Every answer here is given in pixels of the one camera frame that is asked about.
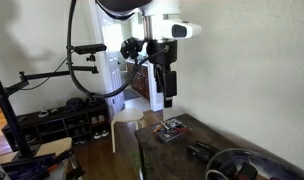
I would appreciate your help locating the black item in bowl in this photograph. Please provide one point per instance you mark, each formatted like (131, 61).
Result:
(247, 171)

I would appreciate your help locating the black folding multi-tool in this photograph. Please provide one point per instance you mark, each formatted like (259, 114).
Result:
(202, 151)

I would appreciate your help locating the dark wooden shoe shelf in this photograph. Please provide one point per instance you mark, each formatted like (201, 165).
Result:
(55, 126)

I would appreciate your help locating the blue-rimmed rectangular tray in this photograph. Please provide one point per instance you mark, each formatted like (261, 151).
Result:
(170, 130)

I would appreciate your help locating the black bicycle helmet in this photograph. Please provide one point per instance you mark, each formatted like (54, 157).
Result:
(74, 104)
(95, 100)

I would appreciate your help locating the white panel door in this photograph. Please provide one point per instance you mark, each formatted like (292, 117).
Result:
(112, 73)

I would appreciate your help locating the light wooden board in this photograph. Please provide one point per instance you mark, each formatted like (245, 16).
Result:
(52, 146)

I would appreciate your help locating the orange white pen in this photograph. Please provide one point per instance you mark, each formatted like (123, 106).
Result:
(161, 126)

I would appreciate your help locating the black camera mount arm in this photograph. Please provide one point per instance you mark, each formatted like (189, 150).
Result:
(52, 74)

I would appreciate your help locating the small white shelf object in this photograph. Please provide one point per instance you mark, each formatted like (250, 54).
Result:
(43, 113)

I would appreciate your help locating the black stand pole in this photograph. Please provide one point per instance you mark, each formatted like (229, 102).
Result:
(10, 116)

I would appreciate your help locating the white round stool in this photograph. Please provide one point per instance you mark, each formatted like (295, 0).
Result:
(128, 116)

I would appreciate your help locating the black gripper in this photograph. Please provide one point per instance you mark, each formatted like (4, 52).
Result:
(162, 53)

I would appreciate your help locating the black bar camera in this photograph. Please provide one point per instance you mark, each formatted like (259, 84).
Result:
(90, 49)

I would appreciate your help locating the brown wooden cabinet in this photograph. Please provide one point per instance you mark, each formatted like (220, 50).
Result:
(140, 80)

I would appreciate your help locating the blue plastic tool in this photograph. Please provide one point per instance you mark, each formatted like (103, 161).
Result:
(28, 166)

